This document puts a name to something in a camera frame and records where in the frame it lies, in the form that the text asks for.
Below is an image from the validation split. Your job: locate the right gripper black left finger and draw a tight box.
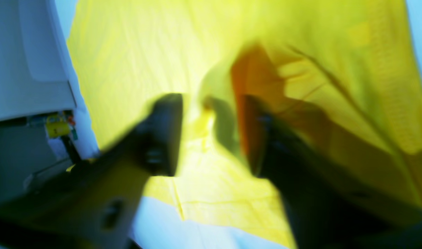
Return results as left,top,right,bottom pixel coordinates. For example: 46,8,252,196
0,93,183,249

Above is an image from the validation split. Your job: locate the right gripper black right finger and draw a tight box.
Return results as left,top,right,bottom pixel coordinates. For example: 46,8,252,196
242,95,422,249

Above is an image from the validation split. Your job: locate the orange yellow T-shirt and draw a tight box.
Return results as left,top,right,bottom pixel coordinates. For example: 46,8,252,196
67,0,422,249

